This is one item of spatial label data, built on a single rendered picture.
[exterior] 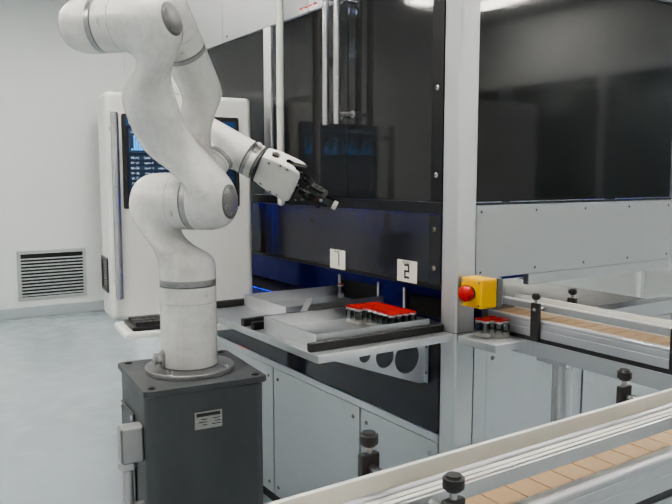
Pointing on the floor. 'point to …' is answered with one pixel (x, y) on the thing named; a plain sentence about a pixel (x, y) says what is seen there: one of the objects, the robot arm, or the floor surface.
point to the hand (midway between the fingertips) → (316, 195)
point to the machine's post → (458, 217)
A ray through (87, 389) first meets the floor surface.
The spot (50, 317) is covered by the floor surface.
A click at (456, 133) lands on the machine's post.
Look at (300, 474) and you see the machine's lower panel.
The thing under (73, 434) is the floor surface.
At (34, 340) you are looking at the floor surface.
